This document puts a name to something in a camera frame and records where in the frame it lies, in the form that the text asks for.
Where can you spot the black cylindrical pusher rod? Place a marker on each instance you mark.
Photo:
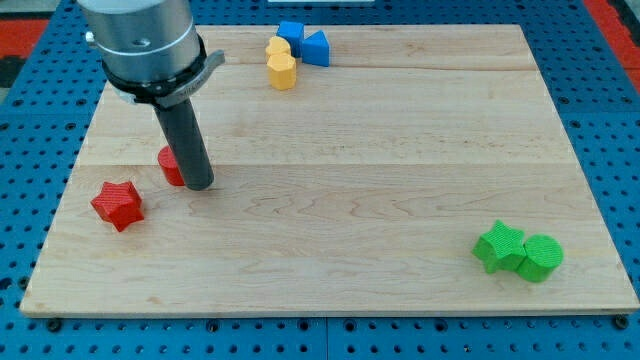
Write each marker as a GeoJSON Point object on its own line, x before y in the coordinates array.
{"type": "Point", "coordinates": [181, 130]}

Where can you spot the red circle block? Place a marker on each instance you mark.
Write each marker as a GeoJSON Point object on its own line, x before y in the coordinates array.
{"type": "Point", "coordinates": [169, 166]}

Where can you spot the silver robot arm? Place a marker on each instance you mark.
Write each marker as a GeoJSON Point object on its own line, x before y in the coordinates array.
{"type": "Point", "coordinates": [152, 54]}

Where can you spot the yellow hexagon block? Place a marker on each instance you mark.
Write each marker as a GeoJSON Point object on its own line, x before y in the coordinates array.
{"type": "Point", "coordinates": [282, 71]}

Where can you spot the green circle block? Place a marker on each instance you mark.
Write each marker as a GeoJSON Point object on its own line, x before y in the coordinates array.
{"type": "Point", "coordinates": [543, 255]}

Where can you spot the red star block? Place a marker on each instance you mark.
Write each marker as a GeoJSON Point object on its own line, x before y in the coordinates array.
{"type": "Point", "coordinates": [119, 204]}

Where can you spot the yellow heart block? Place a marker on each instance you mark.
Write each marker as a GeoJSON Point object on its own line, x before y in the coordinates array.
{"type": "Point", "coordinates": [277, 45]}

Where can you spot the blue cube block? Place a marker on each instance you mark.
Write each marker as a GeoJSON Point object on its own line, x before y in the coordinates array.
{"type": "Point", "coordinates": [293, 33]}

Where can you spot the blue triangle block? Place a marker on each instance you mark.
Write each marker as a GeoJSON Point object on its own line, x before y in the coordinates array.
{"type": "Point", "coordinates": [316, 49]}

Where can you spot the wooden board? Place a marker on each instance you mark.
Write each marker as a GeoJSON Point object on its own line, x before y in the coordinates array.
{"type": "Point", "coordinates": [359, 192]}

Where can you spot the green star block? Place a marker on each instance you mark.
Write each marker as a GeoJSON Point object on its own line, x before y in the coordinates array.
{"type": "Point", "coordinates": [500, 248]}

